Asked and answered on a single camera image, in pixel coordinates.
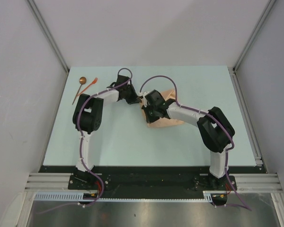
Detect left aluminium frame post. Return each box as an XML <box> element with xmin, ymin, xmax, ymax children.
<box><xmin>25</xmin><ymin>0</ymin><xmax>70</xmax><ymax>74</ymax></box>

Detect right aluminium frame post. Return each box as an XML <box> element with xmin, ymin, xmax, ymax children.
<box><xmin>232</xmin><ymin>0</ymin><xmax>277</xmax><ymax>73</ymax></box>

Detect aluminium frame post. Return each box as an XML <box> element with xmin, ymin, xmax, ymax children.
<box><xmin>25</xmin><ymin>0</ymin><xmax>70</xmax><ymax>74</ymax></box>
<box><xmin>232</xmin><ymin>0</ymin><xmax>277</xmax><ymax>73</ymax></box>

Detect orange cloth napkin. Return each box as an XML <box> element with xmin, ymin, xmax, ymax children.
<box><xmin>140</xmin><ymin>89</ymin><xmax>184</xmax><ymax>128</ymax></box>

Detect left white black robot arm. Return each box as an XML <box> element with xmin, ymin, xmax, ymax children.
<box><xmin>68</xmin><ymin>74</ymin><xmax>140</xmax><ymax>190</ymax></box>

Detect copper spoon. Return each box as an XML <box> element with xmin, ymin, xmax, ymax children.
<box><xmin>72</xmin><ymin>77</ymin><xmax>87</xmax><ymax>105</ymax></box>

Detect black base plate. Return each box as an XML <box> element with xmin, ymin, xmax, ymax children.
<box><xmin>68</xmin><ymin>166</ymin><xmax>237</xmax><ymax>200</ymax></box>

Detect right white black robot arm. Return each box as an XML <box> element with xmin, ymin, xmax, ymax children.
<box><xmin>140</xmin><ymin>90</ymin><xmax>235</xmax><ymax>190</ymax></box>

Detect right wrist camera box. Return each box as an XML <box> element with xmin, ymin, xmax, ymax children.
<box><xmin>139</xmin><ymin>91</ymin><xmax>149</xmax><ymax>107</ymax></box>

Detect orange plastic fork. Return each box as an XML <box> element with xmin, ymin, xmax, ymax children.
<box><xmin>77</xmin><ymin>78</ymin><xmax>98</xmax><ymax>96</ymax></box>

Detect slotted cable duct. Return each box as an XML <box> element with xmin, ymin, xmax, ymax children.
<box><xmin>34</xmin><ymin>192</ymin><xmax>226</xmax><ymax>202</ymax></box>

